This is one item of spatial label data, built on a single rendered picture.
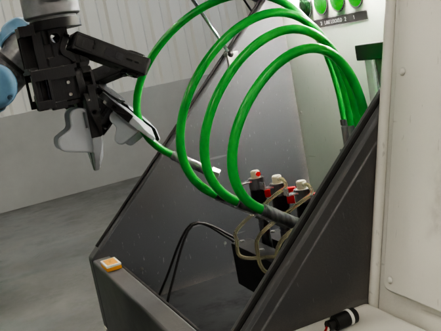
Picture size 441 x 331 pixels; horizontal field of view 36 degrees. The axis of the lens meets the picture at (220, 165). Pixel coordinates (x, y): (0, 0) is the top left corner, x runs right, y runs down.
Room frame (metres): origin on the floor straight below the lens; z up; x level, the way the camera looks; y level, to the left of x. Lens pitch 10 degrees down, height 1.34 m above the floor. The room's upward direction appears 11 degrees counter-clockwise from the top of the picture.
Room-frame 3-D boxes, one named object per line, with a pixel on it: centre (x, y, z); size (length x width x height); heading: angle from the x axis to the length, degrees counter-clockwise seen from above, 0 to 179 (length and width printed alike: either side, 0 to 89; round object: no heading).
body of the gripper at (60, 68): (0.94, 0.19, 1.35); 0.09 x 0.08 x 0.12; 112
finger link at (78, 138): (0.92, 0.18, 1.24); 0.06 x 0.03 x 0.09; 112
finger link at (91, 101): (0.92, 0.16, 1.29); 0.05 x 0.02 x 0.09; 22
